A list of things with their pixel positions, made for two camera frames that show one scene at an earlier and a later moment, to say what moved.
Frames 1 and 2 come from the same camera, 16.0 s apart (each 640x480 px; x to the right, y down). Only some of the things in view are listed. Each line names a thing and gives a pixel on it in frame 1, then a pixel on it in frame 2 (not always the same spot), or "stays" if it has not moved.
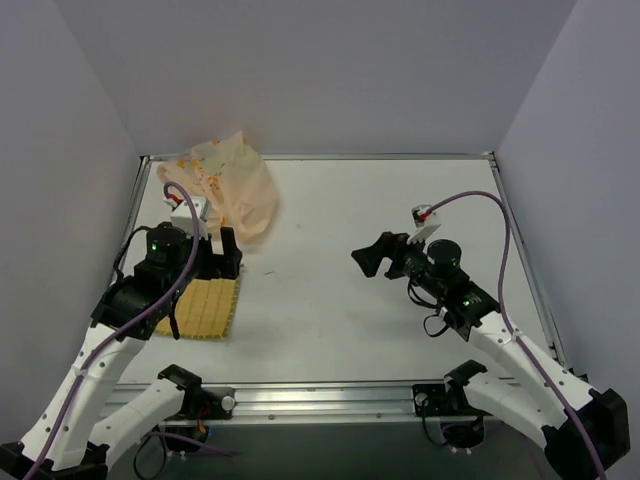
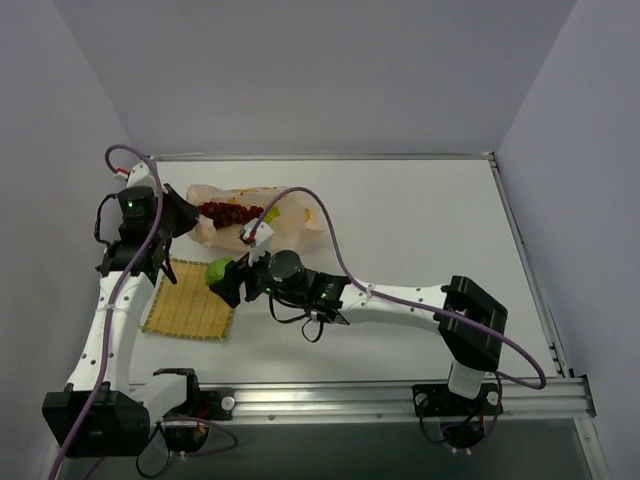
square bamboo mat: [204, 310] stays
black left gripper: [220, 261] to [175, 213]
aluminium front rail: [306, 401] stays
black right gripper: [392, 257] to [239, 281]
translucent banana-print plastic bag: [235, 182] to [224, 212]
